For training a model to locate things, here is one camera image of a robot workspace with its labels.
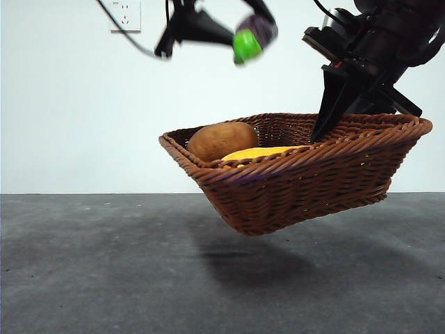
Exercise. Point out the brown potato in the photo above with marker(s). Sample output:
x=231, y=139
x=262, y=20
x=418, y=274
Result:
x=222, y=141

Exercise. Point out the white wall socket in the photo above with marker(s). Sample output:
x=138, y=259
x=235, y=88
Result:
x=120, y=17

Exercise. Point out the purple eggplant with green cap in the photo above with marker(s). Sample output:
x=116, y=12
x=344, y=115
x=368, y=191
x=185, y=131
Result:
x=248, y=43

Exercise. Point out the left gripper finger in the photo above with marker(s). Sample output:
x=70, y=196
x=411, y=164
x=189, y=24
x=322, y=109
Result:
x=266, y=14
x=205, y=29

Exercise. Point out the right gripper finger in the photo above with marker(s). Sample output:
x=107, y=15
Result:
x=373, y=102
x=330, y=101

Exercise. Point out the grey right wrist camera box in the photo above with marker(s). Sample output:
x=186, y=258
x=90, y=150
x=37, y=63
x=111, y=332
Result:
x=314, y=40

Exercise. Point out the yellow corn cob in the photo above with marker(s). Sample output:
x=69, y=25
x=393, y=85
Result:
x=260, y=152

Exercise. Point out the brown wicker basket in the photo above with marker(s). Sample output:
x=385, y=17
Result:
x=299, y=195

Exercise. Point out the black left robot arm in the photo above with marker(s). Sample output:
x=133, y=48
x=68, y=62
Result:
x=167, y=45

